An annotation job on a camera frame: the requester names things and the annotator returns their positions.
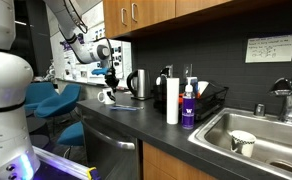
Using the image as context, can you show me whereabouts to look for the stainless steel sink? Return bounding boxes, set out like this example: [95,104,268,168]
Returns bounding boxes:
[188,108,292,180]

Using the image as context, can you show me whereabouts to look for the white poster board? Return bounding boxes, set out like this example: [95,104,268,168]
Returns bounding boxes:
[49,1,133,89]

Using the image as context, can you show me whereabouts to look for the wooden upper cabinets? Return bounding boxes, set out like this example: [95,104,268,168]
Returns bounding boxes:
[103,0,231,38]

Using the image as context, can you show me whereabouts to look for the white mug in sink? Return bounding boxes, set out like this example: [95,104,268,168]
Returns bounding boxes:
[231,130,256,157]

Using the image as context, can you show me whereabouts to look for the white mug with black print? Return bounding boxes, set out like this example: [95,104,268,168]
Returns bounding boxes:
[97,88,116,105]

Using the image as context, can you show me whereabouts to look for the black dish drying rack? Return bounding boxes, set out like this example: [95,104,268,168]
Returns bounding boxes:
[172,81,230,122]

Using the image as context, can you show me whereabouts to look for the stainless steel electric kettle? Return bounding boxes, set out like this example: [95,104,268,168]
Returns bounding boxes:
[126,69,151,100]

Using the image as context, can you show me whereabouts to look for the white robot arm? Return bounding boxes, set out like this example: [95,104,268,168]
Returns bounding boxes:
[0,0,40,180]

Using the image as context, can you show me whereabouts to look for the chrome kitchen faucet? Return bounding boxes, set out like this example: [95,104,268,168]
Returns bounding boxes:
[269,77,292,124]

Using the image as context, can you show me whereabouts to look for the black coffee maker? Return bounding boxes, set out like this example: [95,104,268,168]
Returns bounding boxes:
[153,66,170,114]

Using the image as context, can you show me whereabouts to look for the wooden lower cabinet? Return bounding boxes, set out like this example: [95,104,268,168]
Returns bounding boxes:
[143,142,217,180]

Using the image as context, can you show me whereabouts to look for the white paper towel roll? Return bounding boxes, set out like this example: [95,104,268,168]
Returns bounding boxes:
[166,78,179,125]

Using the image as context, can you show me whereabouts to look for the blue chair behind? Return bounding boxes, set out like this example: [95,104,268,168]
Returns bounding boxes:
[25,82,58,110]

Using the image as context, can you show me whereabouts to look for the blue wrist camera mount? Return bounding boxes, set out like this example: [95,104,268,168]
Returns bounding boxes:
[91,68,108,75]

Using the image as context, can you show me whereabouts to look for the white paper note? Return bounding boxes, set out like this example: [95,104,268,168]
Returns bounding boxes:
[245,34,292,63]

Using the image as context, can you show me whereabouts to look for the stainless steel dishwasher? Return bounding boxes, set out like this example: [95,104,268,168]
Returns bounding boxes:
[82,115,141,180]

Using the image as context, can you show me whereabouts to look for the blue chair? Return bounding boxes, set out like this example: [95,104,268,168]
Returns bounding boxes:
[35,84,81,118]
[25,82,58,110]

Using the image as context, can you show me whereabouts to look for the purple hand sanitizer bottle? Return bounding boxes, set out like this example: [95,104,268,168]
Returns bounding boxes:
[182,79,195,129]

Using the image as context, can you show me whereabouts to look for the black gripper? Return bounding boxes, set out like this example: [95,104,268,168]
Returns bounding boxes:
[105,69,119,94]

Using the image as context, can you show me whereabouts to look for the blue plastic fork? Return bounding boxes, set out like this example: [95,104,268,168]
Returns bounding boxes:
[109,106,138,111]

